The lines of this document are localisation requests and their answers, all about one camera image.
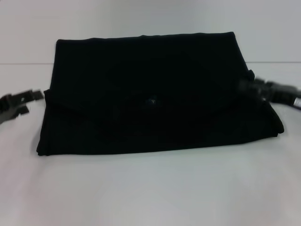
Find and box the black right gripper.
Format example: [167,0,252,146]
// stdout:
[237,77,301,110]

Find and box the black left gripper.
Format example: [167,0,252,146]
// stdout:
[0,88,45,125]

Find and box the black shirt with FREE print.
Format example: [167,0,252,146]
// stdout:
[36,32,285,157]

